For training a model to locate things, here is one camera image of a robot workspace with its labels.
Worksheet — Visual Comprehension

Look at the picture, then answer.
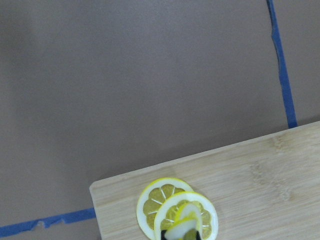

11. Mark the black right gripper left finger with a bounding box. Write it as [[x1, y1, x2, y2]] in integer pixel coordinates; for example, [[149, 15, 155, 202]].
[[161, 230, 167, 240]]

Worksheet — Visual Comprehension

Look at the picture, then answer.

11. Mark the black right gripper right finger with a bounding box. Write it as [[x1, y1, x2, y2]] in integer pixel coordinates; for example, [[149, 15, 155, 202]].
[[192, 229, 201, 240]]

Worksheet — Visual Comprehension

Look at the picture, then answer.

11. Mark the wooden cutting board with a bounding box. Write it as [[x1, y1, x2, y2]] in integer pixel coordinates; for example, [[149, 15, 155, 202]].
[[89, 122, 320, 240]]

